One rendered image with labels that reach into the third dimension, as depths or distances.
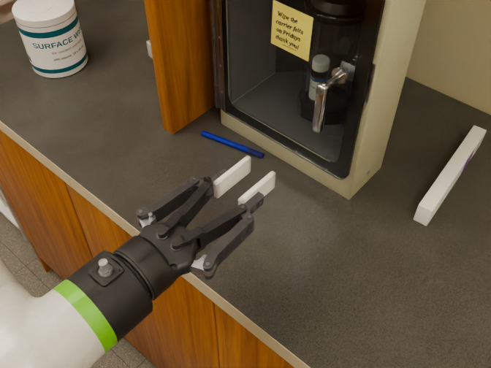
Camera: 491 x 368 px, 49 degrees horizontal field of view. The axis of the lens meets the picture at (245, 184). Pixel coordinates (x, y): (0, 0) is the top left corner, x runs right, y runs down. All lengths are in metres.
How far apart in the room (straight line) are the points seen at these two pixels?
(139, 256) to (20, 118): 0.67
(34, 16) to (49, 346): 0.82
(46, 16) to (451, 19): 0.85
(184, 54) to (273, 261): 0.42
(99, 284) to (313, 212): 0.48
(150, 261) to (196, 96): 0.55
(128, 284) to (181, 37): 0.54
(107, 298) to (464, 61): 0.92
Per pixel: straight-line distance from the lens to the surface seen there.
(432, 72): 1.31
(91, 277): 0.61
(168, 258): 0.65
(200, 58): 1.07
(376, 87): 0.83
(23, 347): 0.58
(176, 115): 1.09
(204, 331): 1.14
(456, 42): 1.25
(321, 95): 0.80
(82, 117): 1.19
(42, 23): 1.24
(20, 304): 0.62
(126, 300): 0.61
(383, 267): 0.92
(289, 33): 0.86
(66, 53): 1.29
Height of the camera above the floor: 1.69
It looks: 48 degrees down
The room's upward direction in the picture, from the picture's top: straight up
